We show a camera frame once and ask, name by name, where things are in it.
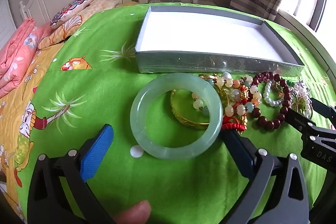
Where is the window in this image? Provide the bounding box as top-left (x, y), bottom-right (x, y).
top-left (278, 0), bottom-right (336, 56)

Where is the person's left hand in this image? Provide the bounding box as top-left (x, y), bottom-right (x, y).
top-left (113, 200), bottom-right (152, 224)

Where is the pink floral quilt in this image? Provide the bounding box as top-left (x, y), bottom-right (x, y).
top-left (0, 17), bottom-right (53, 98)

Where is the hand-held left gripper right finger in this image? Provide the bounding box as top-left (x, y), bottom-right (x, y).
top-left (222, 130), bottom-right (310, 224)

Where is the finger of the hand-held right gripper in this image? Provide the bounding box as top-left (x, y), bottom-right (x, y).
top-left (310, 98), bottom-right (336, 120)
top-left (285, 107), bottom-right (317, 133)

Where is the yellow cartoon bed sheet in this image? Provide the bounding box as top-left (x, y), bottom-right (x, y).
top-left (0, 40), bottom-right (66, 214)

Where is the pale green jade bangle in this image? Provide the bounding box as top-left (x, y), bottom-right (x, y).
top-left (130, 73), bottom-right (223, 160)

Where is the gold bangle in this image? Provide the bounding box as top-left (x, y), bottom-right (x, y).
top-left (170, 89), bottom-right (210, 130)

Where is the shallow grey cardboard box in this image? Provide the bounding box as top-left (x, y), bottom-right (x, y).
top-left (135, 5), bottom-right (305, 74)

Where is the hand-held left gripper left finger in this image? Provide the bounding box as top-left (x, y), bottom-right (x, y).
top-left (27, 124), bottom-right (116, 224)

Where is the white nightstand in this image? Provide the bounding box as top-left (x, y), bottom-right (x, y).
top-left (148, 0), bottom-right (218, 6)

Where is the white pearl necklace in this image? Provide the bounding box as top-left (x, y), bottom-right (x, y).
top-left (264, 81), bottom-right (313, 118)

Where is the dark red bead bracelet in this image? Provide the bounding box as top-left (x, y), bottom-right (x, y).
top-left (252, 71), bottom-right (294, 132)

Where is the multicolour bead bracelet red tassel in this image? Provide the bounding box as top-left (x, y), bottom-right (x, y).
top-left (192, 72), bottom-right (263, 135)

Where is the yellow patterned pillow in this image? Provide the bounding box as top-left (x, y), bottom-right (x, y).
top-left (38, 0), bottom-right (120, 50)

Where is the green cartoon printed sheet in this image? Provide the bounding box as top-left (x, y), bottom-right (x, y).
top-left (26, 2), bottom-right (336, 224)

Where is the embroidered floral pillow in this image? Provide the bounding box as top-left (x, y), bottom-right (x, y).
top-left (50, 0), bottom-right (94, 28)

